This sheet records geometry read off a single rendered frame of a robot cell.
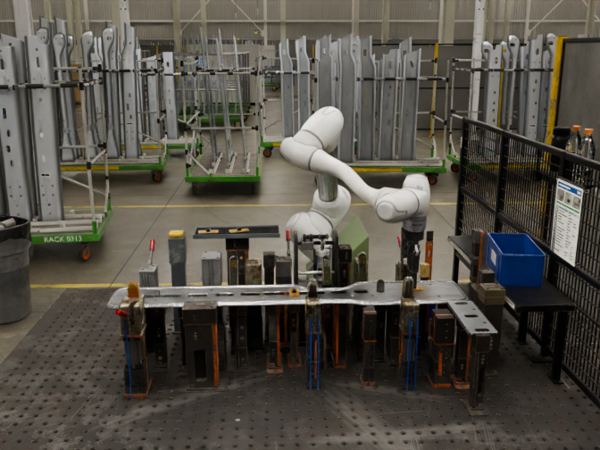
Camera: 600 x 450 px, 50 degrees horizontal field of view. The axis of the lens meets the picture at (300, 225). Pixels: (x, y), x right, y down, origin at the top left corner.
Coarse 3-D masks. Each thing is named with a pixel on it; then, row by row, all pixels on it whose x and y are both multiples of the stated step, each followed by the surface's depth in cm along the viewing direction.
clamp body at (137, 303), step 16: (128, 304) 227; (144, 304) 236; (128, 320) 228; (144, 320) 236; (128, 336) 230; (144, 336) 238; (128, 352) 231; (144, 352) 237; (128, 368) 234; (144, 368) 235; (128, 384) 235; (144, 384) 236
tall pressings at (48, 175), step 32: (0, 32) 611; (32, 64) 596; (0, 96) 597; (32, 96) 600; (0, 128) 602; (32, 128) 611; (0, 160) 636; (32, 160) 639; (0, 192) 639; (32, 192) 643
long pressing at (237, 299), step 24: (120, 288) 258; (144, 288) 259; (168, 288) 259; (192, 288) 259; (216, 288) 259; (240, 288) 259; (264, 288) 259; (288, 288) 259; (336, 288) 258; (360, 288) 259; (432, 288) 259; (456, 288) 259
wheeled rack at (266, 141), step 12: (264, 72) 1157; (276, 72) 1157; (288, 72) 1156; (300, 72) 1157; (264, 96) 1229; (264, 108) 1234; (264, 120) 1238; (264, 132) 1224; (264, 144) 1158; (276, 144) 1157
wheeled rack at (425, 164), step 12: (312, 60) 973; (432, 60) 969; (312, 72) 978; (312, 84) 982; (312, 96) 987; (312, 108) 992; (432, 120) 994; (432, 132) 998; (444, 132) 907; (432, 144) 1002; (444, 144) 910; (336, 156) 1008; (396, 156) 1010; (420, 156) 1010; (432, 156) 1007; (444, 156) 915; (360, 168) 919; (372, 168) 919; (384, 168) 918; (396, 168) 918; (408, 168) 918; (420, 168) 918; (432, 168) 918; (444, 168) 917; (432, 180) 933
